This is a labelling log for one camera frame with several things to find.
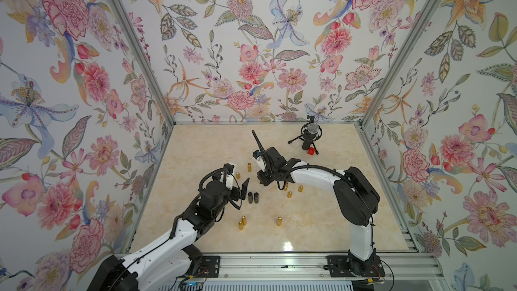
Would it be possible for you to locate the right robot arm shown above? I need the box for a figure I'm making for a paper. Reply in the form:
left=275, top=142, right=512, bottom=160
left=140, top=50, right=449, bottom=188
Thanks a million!
left=252, top=131, right=380, bottom=277

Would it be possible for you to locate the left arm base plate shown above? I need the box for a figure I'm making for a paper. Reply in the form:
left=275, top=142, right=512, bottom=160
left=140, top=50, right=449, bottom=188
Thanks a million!
left=163, top=255, right=222, bottom=279

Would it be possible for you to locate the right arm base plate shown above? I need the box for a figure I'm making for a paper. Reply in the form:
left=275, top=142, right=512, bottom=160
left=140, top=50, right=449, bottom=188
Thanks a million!
left=323, top=254, right=386, bottom=278

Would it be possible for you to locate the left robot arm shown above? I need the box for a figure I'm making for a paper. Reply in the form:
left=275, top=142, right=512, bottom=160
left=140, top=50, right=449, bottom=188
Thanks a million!
left=88, top=164, right=249, bottom=290

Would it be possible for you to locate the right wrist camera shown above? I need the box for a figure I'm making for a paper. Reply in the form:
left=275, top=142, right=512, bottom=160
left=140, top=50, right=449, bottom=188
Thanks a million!
left=253, top=150, right=266, bottom=172

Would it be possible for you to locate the black microphone on tripod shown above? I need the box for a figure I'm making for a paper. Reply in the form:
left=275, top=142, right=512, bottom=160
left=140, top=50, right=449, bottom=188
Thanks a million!
left=288, top=116, right=323, bottom=155

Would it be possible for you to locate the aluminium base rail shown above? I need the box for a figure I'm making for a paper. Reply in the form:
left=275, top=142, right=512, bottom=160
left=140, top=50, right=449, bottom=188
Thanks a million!
left=98, top=252, right=451, bottom=291

